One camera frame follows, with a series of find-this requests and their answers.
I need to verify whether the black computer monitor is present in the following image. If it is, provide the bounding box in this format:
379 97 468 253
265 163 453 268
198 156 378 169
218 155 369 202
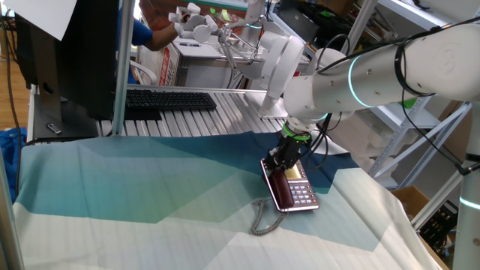
14 0 120 121

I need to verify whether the blue fabric bundle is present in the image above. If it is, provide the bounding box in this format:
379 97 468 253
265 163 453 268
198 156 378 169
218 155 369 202
0 127 28 203

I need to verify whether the white curved chair part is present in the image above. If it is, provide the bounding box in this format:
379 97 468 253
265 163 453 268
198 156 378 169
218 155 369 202
130 59 158 86

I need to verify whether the dark grey box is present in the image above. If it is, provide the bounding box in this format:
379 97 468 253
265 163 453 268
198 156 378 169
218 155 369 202
279 7 320 41

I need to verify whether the blue green white tablecloth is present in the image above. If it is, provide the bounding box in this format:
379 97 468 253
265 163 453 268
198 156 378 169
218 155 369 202
13 130 446 270

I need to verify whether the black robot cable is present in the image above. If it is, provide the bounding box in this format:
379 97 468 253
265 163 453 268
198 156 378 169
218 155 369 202
299 14 480 177

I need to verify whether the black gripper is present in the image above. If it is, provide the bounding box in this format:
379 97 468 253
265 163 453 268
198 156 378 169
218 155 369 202
265 134 311 172

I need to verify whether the grey metal cabinet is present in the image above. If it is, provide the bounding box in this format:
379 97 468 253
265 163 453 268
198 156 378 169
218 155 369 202
174 43 251 90

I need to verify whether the green wrist adapter ring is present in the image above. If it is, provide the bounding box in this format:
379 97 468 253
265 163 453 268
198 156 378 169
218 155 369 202
281 122 312 142

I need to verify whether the grey monitor stand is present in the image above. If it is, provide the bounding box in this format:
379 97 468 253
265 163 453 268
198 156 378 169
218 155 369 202
31 22 99 142

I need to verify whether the grey coiled phone cord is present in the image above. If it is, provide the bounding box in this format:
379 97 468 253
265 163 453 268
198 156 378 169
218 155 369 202
250 197 289 237

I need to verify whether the black plastic crate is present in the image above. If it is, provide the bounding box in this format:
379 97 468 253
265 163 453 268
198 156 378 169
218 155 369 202
418 200 458 258

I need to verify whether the white paper sheet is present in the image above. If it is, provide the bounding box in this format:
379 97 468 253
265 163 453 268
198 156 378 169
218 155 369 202
2 0 78 41

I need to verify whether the maroon telephone handset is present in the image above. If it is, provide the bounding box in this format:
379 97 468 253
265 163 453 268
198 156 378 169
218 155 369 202
269 167 296 210

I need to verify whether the grey metal shelf rack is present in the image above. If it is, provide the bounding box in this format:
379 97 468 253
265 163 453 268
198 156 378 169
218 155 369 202
348 0 480 191

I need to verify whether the bare person forearm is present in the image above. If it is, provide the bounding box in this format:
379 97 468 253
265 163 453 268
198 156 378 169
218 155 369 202
144 22 180 52

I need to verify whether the aluminium frame post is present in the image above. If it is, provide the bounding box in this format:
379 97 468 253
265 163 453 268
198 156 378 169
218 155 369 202
111 0 136 137
410 170 465 230
0 149 26 270

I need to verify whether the white foam packing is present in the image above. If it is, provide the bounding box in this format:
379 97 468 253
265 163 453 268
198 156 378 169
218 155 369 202
324 108 393 172

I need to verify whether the person in blue shirt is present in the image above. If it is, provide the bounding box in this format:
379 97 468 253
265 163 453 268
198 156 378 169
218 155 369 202
116 9 155 86

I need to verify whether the brown wooden desk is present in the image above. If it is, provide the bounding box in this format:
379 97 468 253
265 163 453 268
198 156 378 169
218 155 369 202
149 0 245 27

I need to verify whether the black computer keyboard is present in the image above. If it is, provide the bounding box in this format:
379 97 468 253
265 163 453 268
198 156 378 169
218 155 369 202
125 88 218 112

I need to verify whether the thin black hanging cable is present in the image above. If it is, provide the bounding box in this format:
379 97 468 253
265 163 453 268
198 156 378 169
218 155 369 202
1 14 23 198

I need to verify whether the brown cardboard box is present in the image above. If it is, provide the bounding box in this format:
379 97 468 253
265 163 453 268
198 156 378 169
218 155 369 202
389 185 458 270

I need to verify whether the maroon telephone base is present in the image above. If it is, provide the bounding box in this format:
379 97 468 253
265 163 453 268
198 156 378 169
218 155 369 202
259 157 321 214

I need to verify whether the white box with red print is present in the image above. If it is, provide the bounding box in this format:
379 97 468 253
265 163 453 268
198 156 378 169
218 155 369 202
155 44 180 88

